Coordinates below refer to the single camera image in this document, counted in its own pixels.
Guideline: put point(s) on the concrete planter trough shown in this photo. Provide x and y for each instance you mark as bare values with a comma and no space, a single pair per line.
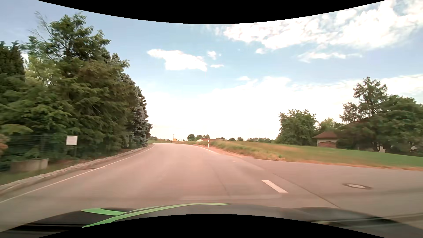
29,164

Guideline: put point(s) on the dry grass field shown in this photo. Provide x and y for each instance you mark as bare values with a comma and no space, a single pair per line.
314,153

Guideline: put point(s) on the car's own bonnet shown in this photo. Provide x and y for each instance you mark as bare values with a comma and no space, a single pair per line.
198,211

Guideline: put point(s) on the road markings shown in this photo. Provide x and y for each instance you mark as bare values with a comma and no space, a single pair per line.
274,186

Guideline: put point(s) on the stone kerbed grass verge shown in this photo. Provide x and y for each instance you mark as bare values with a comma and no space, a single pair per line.
49,170

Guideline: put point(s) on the row of tall green trees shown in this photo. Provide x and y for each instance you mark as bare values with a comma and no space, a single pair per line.
72,92

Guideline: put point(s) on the round green tree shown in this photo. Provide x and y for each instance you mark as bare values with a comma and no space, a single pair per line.
296,127

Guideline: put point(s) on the distant building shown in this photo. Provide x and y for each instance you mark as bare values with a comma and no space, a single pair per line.
202,140

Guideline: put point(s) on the white sign board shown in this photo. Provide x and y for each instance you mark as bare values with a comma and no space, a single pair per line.
71,140

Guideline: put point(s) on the group of green trees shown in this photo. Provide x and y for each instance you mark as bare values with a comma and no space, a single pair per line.
383,122

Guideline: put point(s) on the grey asphalt road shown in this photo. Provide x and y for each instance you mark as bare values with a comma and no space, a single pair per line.
185,172

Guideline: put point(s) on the house with brown roof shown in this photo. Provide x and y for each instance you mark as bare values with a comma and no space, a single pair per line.
325,138

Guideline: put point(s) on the distant row of trees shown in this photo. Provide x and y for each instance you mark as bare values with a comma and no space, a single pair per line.
231,138

